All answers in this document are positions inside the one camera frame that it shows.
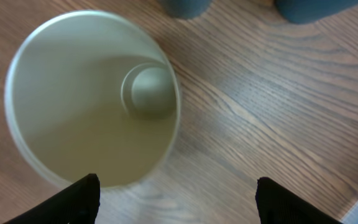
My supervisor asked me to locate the dark blue tall cup rear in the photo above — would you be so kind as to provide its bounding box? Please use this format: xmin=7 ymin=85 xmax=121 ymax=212
xmin=273 ymin=0 xmax=358 ymax=24

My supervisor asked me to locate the cream tall cup front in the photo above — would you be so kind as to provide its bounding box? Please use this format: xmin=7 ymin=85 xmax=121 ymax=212
xmin=4 ymin=10 xmax=181 ymax=189

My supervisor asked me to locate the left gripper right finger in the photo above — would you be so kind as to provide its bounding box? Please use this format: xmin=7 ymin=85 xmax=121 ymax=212
xmin=255 ymin=177 xmax=341 ymax=224

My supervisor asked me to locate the dark blue tall cup left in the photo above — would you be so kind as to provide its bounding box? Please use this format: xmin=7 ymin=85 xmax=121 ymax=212
xmin=158 ymin=0 xmax=212 ymax=19

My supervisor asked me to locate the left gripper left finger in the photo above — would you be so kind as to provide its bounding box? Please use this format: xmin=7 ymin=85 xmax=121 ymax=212
xmin=6 ymin=174 xmax=101 ymax=224

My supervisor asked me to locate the dark blue tall cup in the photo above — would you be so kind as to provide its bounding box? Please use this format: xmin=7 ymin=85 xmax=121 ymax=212
xmin=273 ymin=0 xmax=358 ymax=24
xmin=158 ymin=0 xmax=212 ymax=19

